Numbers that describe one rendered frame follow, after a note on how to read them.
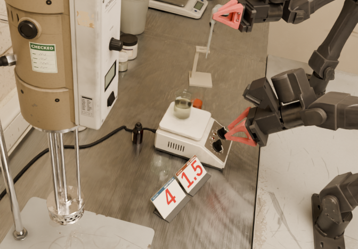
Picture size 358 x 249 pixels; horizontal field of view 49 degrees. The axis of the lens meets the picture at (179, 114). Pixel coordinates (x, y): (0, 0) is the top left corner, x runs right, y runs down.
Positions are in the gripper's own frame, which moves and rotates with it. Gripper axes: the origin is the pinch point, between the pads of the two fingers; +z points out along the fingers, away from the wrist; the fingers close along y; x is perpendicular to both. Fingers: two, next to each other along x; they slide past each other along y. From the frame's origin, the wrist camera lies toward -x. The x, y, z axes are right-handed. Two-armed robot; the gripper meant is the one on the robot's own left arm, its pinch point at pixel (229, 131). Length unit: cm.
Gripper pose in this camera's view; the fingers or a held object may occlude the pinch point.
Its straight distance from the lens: 99.1
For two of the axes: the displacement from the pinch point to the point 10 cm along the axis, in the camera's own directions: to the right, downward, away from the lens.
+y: -3.2, 5.8, -7.5
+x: 5.0, 7.7, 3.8
